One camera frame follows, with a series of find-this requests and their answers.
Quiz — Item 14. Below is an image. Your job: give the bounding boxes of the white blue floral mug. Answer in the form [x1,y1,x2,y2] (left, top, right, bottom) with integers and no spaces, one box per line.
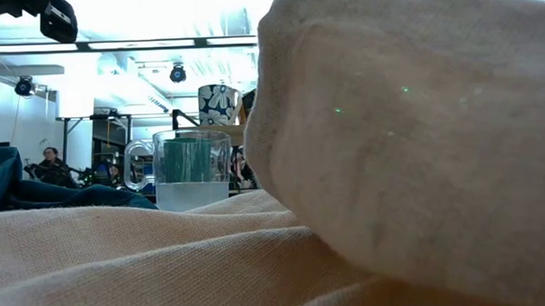
[196,84,245,128]

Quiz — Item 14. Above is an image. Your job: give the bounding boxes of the green plastic cup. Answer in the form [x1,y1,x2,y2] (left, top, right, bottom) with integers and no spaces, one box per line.
[162,136,216,185]

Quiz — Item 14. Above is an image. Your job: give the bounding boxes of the clear glass mug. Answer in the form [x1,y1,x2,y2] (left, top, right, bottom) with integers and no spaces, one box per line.
[122,127,234,214]

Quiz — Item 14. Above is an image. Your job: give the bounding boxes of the beige cloth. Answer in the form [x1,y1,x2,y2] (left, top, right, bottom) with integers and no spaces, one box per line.
[0,0,545,306]

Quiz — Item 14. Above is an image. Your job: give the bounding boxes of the black ceiling spotlight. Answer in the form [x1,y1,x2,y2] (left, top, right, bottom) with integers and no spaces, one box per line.
[169,64,188,84]
[14,75,38,97]

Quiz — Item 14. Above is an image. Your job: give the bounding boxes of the black metal rack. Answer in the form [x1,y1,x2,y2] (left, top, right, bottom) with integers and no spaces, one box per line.
[54,112,135,167]

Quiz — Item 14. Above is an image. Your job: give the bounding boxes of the black overhead beam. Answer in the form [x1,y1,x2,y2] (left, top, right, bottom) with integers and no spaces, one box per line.
[0,34,259,56]

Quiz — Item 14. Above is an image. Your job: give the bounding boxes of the person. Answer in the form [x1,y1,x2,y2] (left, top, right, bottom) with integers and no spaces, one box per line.
[23,145,80,191]

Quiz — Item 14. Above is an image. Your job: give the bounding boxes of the navy blue cloth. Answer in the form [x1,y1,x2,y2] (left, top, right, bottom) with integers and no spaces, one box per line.
[0,141,160,216]

